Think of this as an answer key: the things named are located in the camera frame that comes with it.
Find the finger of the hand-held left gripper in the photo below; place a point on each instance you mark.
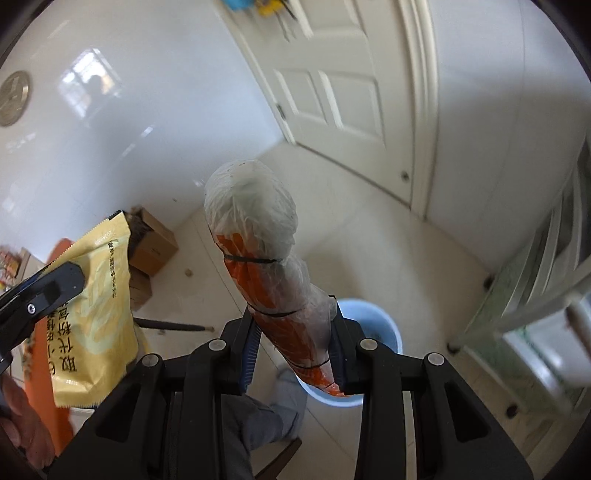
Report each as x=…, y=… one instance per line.
x=46, y=295

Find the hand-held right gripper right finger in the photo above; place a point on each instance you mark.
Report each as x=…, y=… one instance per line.
x=336, y=355

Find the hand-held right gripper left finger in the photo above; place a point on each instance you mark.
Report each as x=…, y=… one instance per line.
x=249, y=355

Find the blue plastic trash bin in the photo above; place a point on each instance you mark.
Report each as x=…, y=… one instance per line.
x=374, y=323

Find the yellow packet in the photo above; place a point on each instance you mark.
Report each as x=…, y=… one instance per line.
x=101, y=295

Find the orange white plastic wrapper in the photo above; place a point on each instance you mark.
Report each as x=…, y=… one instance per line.
x=272, y=286

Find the person's left hand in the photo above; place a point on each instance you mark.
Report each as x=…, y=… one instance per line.
x=23, y=424

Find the person's grey trouser leg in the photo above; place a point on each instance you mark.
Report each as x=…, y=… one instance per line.
x=258, y=420

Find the thin black rod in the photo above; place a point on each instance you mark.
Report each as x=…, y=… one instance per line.
x=171, y=325

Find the brown cardboard box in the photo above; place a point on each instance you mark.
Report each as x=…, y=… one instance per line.
x=154, y=249

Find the orange round table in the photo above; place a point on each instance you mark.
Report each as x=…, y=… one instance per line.
x=64, y=429

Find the pale green metal rack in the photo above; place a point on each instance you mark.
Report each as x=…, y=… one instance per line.
x=521, y=295

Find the round metal vent cover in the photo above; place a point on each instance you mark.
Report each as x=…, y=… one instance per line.
x=14, y=99

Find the white panel door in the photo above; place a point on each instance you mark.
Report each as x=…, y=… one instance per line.
x=351, y=92

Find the blue apron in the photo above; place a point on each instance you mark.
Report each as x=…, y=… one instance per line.
x=238, y=4

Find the yellow cloth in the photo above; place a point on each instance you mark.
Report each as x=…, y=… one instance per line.
x=270, y=7

